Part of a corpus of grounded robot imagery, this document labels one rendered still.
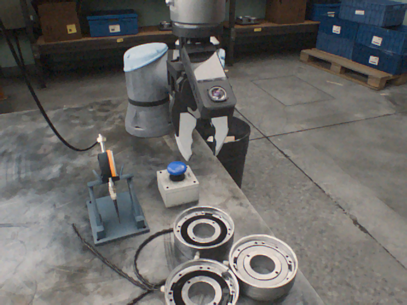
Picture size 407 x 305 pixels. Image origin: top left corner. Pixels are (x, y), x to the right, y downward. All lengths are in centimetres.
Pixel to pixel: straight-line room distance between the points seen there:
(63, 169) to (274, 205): 136
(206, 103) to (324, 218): 161
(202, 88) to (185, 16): 10
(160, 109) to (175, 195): 33
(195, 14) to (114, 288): 42
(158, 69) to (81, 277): 53
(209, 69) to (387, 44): 368
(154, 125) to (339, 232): 126
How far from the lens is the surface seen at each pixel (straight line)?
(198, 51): 48
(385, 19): 416
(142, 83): 90
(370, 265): 181
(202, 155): 85
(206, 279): 53
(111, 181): 64
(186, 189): 68
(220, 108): 42
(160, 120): 94
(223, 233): 60
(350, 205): 211
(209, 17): 46
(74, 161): 89
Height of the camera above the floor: 125
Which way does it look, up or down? 31 degrees down
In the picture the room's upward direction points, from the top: straight up
